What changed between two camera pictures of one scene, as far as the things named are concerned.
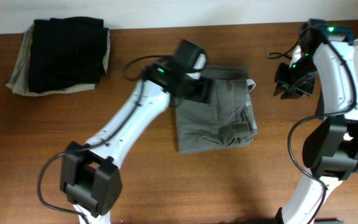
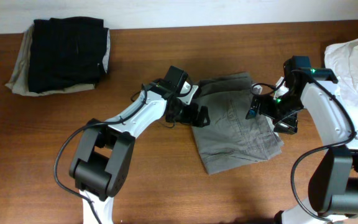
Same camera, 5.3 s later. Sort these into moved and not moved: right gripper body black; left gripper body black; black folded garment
Moved: right gripper body black; left gripper body black
Not moved: black folded garment
